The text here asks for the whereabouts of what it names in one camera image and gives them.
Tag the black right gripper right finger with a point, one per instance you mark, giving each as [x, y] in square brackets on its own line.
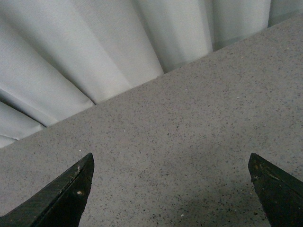
[280, 194]

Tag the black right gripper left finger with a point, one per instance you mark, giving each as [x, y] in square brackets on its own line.
[59, 204]

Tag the white curtain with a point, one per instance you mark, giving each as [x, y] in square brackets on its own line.
[60, 57]

